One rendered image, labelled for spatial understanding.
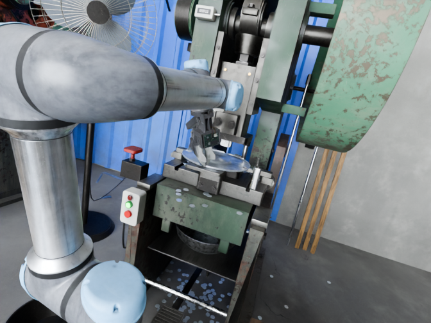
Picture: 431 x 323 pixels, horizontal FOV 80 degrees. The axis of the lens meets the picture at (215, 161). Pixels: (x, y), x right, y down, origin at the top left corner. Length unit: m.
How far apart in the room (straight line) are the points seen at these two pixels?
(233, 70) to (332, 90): 0.44
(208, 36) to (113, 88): 0.78
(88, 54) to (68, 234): 0.33
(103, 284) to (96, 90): 0.36
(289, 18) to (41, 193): 0.90
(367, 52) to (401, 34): 0.07
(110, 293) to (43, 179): 0.23
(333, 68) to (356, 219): 1.90
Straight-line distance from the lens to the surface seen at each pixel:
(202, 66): 0.81
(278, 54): 1.02
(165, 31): 2.62
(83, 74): 0.35
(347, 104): 0.81
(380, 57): 0.77
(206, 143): 0.84
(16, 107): 0.44
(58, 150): 0.47
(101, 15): 1.52
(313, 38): 1.13
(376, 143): 2.39
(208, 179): 1.05
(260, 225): 0.96
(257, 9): 1.10
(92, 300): 0.54
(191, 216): 1.06
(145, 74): 0.37
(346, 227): 2.55
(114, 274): 0.58
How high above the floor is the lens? 1.06
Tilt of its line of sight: 15 degrees down
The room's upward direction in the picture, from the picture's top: 12 degrees clockwise
